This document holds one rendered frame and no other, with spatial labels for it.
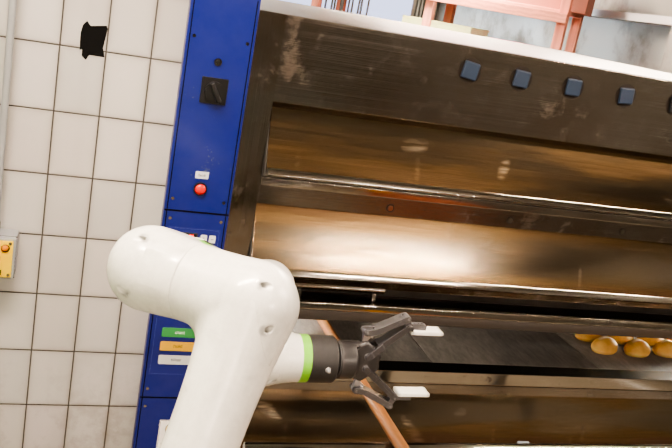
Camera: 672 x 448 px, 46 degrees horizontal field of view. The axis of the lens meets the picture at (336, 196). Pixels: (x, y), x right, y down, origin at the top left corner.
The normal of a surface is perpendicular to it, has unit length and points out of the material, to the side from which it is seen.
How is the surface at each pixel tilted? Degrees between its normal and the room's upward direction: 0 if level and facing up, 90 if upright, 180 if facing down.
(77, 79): 90
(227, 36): 90
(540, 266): 70
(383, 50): 90
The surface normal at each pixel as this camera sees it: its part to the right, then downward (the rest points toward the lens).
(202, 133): 0.26, 0.28
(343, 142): 0.31, -0.07
